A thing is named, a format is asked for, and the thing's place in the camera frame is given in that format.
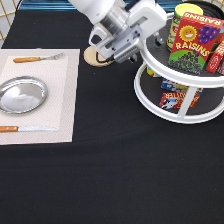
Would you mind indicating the beige woven placemat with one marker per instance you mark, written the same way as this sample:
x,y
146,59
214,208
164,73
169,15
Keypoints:
x,y
58,110

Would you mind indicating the red raisins box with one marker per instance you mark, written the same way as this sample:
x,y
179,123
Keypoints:
x,y
194,41

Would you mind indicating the round silver metal plate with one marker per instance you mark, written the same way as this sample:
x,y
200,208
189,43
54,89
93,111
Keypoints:
x,y
22,94

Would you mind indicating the green yellow parmesan can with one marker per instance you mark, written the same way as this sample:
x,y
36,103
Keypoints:
x,y
178,13

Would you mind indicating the wooden handled fork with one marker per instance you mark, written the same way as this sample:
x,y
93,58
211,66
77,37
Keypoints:
x,y
34,59

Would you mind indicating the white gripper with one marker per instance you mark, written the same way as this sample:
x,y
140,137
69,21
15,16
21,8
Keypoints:
x,y
123,30

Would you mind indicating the wooden handled knife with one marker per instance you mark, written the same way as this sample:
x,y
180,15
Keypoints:
x,y
4,129

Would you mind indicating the blue yellow small box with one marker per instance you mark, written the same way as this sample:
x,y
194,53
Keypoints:
x,y
173,86

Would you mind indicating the white two-tier lazy Susan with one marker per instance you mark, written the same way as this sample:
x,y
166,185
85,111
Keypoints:
x,y
204,98

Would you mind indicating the blue yellow tin can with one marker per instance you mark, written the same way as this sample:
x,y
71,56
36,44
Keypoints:
x,y
151,72

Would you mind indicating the red white box lower shelf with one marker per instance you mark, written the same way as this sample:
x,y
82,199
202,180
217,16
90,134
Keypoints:
x,y
172,100

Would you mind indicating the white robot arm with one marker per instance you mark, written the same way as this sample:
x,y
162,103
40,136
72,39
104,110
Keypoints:
x,y
94,10

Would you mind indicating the red butter box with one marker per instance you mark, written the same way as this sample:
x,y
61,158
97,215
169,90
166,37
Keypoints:
x,y
217,55

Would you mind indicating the round wooden coaster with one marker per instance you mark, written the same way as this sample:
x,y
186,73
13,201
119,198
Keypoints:
x,y
93,58

